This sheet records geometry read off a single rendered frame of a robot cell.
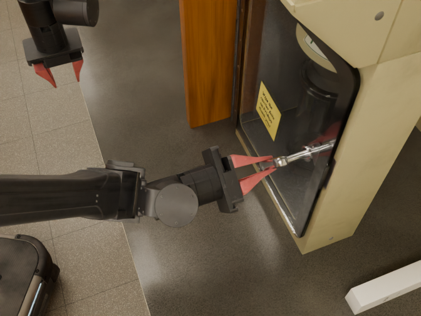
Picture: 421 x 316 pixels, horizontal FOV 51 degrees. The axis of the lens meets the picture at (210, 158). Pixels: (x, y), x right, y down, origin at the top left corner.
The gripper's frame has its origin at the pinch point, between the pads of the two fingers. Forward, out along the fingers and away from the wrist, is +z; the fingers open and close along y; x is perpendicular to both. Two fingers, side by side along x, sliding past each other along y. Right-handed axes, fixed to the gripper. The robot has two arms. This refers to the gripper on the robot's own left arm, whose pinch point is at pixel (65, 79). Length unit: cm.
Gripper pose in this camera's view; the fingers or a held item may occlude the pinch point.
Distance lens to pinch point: 94.8
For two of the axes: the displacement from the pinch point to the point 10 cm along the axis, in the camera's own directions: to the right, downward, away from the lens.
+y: 9.3, -3.0, 2.1
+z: 0.1, 6.0, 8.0
